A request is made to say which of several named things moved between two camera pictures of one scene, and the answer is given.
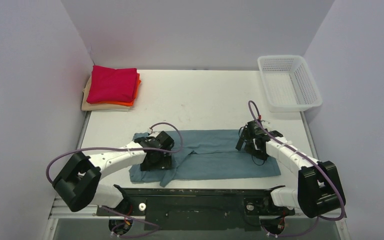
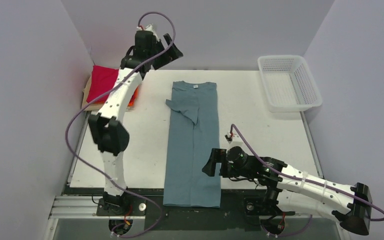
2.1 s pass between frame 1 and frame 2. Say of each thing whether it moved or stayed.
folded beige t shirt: stayed
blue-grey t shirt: moved
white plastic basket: stayed
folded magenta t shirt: stayed
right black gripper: moved
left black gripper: moved
